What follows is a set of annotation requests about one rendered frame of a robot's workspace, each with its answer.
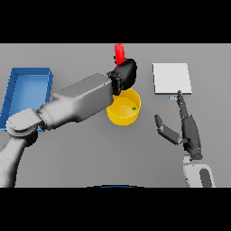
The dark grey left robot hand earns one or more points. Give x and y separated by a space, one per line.
125 72

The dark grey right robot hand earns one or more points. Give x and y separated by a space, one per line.
190 132

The red beaker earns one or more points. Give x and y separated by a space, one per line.
119 54

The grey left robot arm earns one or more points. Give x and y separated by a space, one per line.
78 100

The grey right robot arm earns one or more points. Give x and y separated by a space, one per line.
197 176

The green nut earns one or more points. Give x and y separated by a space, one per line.
133 108

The yellow bowl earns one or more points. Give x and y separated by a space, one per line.
124 109

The pale square measuring scale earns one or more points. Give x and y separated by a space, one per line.
172 78

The blue tray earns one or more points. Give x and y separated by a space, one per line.
25 93

